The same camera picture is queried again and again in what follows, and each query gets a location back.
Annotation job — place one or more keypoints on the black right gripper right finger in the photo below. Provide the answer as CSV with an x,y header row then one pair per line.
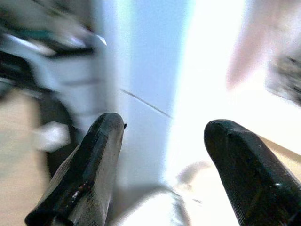
x,y
249,174

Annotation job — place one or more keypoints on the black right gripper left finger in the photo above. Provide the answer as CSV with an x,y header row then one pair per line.
x,y
89,169

